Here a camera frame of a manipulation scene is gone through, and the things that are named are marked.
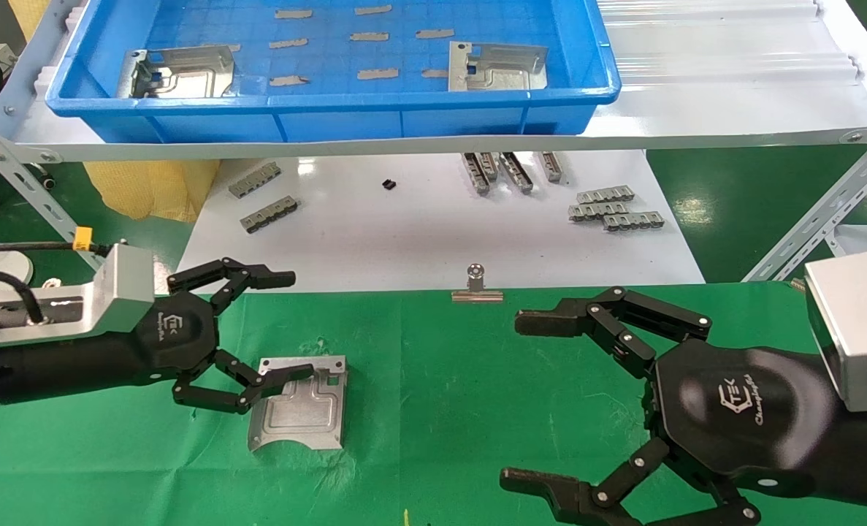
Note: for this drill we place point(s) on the blue plastic tray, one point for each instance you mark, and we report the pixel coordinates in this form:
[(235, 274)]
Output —
[(331, 117)]

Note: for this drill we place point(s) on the green table cloth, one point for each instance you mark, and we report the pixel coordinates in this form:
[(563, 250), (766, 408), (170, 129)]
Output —
[(440, 409)]

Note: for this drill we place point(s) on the white shelf board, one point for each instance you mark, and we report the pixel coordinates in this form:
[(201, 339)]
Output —
[(696, 109)]

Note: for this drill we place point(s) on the small grey box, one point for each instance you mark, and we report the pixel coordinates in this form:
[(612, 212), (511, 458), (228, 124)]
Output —
[(2, 58)]

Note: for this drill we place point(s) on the yellow mesh bag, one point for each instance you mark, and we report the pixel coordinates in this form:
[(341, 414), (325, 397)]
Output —
[(28, 14), (148, 190)]

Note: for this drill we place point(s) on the silver binder clip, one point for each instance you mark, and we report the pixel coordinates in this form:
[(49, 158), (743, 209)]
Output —
[(476, 295), (53, 283)]

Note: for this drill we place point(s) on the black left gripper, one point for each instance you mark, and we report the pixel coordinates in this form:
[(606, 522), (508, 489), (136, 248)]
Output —
[(177, 336)]

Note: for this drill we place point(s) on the translucent corrugated plastic sheet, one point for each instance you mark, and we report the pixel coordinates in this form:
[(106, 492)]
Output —
[(711, 44)]

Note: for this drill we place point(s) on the bent sheet metal bracket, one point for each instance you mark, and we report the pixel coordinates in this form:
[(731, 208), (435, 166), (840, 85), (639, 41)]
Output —
[(502, 69), (302, 416), (185, 77)]

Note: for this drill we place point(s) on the perforated white rack strut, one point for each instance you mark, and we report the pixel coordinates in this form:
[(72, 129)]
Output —
[(820, 208), (39, 193)]

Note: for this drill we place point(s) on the grey slotted metal strip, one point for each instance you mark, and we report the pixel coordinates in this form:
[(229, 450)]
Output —
[(489, 164), (269, 215), (516, 173), (634, 221), (255, 180), (475, 175), (551, 167), (605, 194), (594, 212)]

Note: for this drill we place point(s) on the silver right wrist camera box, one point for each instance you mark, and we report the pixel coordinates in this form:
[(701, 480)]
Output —
[(857, 329)]

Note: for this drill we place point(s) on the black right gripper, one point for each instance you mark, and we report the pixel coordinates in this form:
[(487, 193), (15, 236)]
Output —
[(740, 409)]

